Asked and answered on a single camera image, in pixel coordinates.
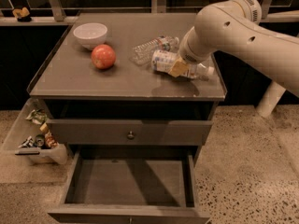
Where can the grey top drawer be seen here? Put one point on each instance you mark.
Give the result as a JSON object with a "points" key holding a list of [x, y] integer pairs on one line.
{"points": [[147, 132]]}

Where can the clear crumpled water bottle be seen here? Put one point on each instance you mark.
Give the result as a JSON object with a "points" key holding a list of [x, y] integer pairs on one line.
{"points": [[142, 54]]}

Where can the labelled water bottle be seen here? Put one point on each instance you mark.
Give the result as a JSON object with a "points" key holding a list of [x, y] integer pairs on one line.
{"points": [[163, 60]]}

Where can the clear plastic trash bin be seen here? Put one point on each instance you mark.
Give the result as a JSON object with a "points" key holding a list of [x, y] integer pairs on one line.
{"points": [[20, 139]]}

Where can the metal railing with glass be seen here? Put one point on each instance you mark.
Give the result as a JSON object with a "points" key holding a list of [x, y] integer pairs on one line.
{"points": [[124, 0]]}

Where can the grey drawer cabinet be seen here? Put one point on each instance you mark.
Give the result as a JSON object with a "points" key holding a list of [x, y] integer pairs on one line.
{"points": [[72, 88]]}

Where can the red apple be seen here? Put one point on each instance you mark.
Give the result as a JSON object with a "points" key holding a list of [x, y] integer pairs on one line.
{"points": [[103, 56]]}

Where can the grey open middle drawer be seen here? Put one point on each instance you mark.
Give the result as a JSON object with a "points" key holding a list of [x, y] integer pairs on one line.
{"points": [[143, 187]]}

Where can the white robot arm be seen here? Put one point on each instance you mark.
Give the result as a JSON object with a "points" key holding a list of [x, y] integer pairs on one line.
{"points": [[233, 27]]}

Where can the green crumpled wrapper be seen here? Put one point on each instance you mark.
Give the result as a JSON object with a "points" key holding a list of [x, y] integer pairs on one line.
{"points": [[37, 116]]}

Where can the round brass drawer knob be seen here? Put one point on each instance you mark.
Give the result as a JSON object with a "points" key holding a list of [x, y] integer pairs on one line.
{"points": [[131, 135]]}

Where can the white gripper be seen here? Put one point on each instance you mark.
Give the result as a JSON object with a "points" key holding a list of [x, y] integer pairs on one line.
{"points": [[193, 54]]}

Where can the crushed drink can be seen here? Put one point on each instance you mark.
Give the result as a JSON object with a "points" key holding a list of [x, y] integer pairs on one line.
{"points": [[39, 140]]}

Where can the orange snack packet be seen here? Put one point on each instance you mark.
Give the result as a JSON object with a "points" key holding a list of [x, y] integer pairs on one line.
{"points": [[50, 141]]}

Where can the yellow black object on ledge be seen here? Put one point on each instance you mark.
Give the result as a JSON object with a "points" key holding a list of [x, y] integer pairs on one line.
{"points": [[22, 14]]}

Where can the white wrapped post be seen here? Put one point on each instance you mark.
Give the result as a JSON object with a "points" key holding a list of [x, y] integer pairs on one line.
{"points": [[270, 99]]}

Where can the white bowl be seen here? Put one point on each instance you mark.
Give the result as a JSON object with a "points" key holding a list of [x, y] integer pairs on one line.
{"points": [[90, 35]]}

